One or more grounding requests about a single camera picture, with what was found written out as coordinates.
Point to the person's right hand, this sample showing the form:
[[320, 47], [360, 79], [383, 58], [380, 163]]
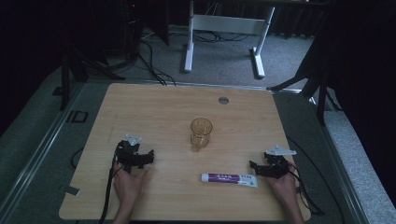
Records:
[[285, 188]]

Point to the person's left hand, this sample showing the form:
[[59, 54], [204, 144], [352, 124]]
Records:
[[127, 186]]

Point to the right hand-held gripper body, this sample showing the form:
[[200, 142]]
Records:
[[277, 165]]

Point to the clear glass cup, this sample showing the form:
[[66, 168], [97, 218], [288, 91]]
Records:
[[200, 133]]

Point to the grey tape strip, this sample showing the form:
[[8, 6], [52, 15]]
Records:
[[70, 190]]

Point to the dark equipment rack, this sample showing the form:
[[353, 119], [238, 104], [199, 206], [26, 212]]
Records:
[[132, 28]]

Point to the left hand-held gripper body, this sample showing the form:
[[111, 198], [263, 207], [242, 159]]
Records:
[[129, 155]]

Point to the round grey table grommet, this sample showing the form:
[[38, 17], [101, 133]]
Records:
[[223, 100]]

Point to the silver floor rail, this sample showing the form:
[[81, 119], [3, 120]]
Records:
[[37, 146], [339, 174]]

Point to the purple and white toothpaste tube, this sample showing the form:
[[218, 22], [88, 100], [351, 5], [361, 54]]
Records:
[[229, 179]]

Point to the black metal stand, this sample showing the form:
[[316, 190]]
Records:
[[320, 102], [65, 84]]

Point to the white metal desk frame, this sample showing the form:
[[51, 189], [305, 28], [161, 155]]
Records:
[[229, 24]]

